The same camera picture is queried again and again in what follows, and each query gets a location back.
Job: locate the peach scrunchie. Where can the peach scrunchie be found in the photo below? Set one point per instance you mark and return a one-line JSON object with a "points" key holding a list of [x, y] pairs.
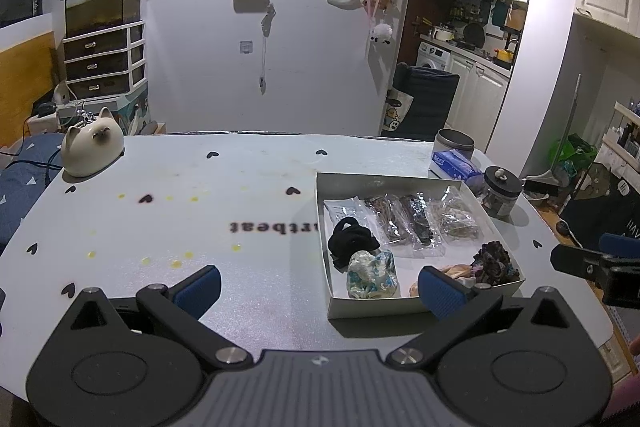
{"points": [[457, 271]]}

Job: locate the white washing machine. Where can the white washing machine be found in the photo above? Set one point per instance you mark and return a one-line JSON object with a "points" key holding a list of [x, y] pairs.
{"points": [[432, 56]]}

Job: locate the white cardboard box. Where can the white cardboard box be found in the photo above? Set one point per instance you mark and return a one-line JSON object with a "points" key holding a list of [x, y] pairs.
{"points": [[350, 307]]}

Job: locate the white drawer unit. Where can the white drawer unit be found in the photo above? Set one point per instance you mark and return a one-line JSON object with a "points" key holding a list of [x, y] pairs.
{"points": [[100, 62]]}

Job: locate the blue patterned blanket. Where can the blue patterned blanket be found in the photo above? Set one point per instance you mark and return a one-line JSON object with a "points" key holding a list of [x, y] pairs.
{"points": [[22, 197]]}

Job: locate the cartoon print tote bag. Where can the cartoon print tote bag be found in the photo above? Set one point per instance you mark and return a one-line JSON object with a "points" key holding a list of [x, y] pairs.
{"points": [[397, 114]]}

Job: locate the white plush sheep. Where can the white plush sheep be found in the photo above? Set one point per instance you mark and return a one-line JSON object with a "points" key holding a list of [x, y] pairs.
{"points": [[381, 34]]}

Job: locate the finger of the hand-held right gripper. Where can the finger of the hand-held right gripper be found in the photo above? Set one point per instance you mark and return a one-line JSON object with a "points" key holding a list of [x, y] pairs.
{"points": [[622, 244], [590, 264]]}

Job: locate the white pole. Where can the white pole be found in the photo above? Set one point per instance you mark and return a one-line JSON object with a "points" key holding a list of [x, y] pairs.
{"points": [[570, 132]]}

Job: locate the black frying pan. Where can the black frying pan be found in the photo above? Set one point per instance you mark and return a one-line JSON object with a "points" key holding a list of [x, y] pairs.
{"points": [[474, 34]]}

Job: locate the green plastic bag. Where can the green plastic bag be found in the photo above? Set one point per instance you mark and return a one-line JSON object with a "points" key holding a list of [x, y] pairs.
{"points": [[572, 152]]}

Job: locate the blue tissue packet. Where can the blue tissue packet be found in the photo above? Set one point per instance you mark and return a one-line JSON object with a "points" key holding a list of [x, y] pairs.
{"points": [[452, 164]]}

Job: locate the wooden headboard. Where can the wooden headboard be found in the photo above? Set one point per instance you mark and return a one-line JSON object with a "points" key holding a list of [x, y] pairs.
{"points": [[25, 82]]}

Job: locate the clear packet with white label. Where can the clear packet with white label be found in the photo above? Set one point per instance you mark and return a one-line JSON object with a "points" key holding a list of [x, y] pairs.
{"points": [[345, 209]]}

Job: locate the dark purple scrunchie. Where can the dark purple scrunchie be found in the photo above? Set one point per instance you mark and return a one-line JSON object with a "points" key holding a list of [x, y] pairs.
{"points": [[492, 259]]}

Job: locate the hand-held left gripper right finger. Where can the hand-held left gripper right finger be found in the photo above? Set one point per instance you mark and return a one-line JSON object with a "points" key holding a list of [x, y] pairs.
{"points": [[440, 294]]}

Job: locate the white kitchen base cabinet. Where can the white kitchen base cabinet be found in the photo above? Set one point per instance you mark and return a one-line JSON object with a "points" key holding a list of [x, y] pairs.
{"points": [[477, 102]]}

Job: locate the round metal tin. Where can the round metal tin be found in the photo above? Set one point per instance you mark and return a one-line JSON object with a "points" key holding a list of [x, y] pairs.
{"points": [[452, 142]]}

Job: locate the blue floral scrunchie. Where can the blue floral scrunchie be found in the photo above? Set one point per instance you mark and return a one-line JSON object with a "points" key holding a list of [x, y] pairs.
{"points": [[370, 277]]}

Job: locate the shelf with bottles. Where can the shelf with bottles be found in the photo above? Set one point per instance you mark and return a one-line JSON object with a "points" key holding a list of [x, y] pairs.
{"points": [[625, 137]]}

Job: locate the glass fish tank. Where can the glass fish tank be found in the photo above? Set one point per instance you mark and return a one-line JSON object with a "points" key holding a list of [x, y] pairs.
{"points": [[102, 7]]}

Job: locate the white cat figurine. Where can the white cat figurine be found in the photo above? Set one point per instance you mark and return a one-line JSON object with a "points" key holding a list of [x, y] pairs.
{"points": [[90, 152]]}

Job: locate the black padded chair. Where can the black padded chair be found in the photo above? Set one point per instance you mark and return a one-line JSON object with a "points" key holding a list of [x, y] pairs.
{"points": [[425, 102]]}

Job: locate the wall socket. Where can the wall socket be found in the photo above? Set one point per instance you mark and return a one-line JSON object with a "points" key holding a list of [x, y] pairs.
{"points": [[245, 47]]}

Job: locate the glass jar with black lid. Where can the glass jar with black lid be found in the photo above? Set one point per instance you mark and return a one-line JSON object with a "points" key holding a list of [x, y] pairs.
{"points": [[502, 197]]}

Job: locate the yellow kettle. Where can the yellow kettle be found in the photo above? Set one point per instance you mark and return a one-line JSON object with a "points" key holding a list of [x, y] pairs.
{"points": [[504, 56]]}

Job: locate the dark printed bag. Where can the dark printed bag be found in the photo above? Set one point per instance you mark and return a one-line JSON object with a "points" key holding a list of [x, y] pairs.
{"points": [[600, 202]]}

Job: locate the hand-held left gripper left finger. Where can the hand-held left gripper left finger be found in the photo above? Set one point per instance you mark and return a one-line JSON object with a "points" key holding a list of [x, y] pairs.
{"points": [[200, 289]]}

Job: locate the beige rubber band packet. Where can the beige rubber band packet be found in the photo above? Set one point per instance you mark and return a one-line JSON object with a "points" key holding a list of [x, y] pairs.
{"points": [[457, 219]]}

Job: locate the black scrunchie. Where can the black scrunchie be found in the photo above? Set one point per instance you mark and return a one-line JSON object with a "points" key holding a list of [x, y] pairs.
{"points": [[350, 239]]}

